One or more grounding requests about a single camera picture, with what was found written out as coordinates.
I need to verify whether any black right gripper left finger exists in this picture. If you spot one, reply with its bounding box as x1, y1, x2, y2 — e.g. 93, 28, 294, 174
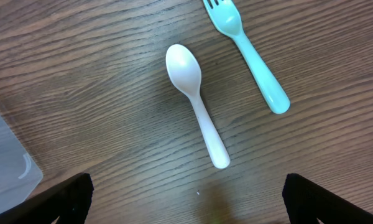
0, 173, 94, 224

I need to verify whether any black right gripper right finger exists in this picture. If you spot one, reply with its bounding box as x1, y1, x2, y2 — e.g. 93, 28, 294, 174
282, 173, 373, 224

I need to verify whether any clear plastic container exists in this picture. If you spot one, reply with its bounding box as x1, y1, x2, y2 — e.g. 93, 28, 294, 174
0, 115, 43, 213

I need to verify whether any pink plastic spoon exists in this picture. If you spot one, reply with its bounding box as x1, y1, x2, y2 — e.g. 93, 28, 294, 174
165, 44, 231, 169

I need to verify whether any green plastic fork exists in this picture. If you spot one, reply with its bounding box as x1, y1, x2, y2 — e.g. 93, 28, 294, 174
203, 0, 290, 114

